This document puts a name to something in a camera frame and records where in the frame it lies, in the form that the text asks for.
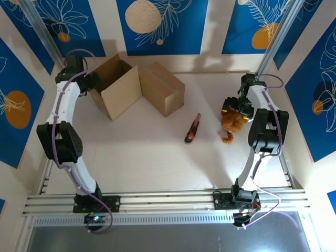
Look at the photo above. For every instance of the orange plush toy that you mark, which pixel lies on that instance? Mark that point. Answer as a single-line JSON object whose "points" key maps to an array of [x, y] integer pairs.
{"points": [[232, 123]]}

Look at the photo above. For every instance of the red black utility knife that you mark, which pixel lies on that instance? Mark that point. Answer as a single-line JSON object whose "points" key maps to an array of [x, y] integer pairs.
{"points": [[192, 131]]}

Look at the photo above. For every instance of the brown cardboard box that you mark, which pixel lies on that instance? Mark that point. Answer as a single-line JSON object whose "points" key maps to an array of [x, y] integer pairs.
{"points": [[157, 84], [123, 97]]}

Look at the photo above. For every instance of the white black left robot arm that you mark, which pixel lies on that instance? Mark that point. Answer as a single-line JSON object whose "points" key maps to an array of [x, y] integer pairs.
{"points": [[69, 102]]}

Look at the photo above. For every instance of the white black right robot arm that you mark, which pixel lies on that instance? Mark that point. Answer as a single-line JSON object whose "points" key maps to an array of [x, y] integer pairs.
{"points": [[262, 131]]}

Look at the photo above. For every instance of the blue monstera orange-dot poster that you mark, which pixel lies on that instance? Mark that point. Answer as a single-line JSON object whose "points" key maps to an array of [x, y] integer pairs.
{"points": [[302, 118], [332, 200], [78, 26]]}

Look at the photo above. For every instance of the blue poster orange circle feather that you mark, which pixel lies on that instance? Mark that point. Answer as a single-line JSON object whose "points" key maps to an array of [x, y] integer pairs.
{"points": [[236, 31]]}

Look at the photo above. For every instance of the blue poster beige circle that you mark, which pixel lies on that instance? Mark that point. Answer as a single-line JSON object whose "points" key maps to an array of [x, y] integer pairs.
{"points": [[183, 31]]}

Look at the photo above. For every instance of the blue poster large orange circle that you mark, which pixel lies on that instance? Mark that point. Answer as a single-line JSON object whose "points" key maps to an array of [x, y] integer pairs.
{"points": [[13, 144]]}

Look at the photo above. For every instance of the aluminium mounting beam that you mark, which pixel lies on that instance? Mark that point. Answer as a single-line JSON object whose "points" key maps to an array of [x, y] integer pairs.
{"points": [[168, 202]]}

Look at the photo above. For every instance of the circuit board green light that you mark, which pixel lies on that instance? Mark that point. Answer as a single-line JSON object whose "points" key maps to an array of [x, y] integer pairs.
{"points": [[95, 218]]}

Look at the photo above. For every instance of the aluminium frame post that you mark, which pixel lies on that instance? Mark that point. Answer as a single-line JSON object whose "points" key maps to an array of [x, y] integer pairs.
{"points": [[276, 39], [48, 39]]}

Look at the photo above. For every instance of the blue leaf-print wall poster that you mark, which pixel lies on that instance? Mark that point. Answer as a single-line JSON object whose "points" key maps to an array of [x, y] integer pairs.
{"points": [[302, 31], [26, 31], [2, 206]]}

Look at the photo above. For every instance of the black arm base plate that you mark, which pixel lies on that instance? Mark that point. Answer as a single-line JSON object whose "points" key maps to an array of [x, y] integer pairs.
{"points": [[113, 203], [220, 202]]}

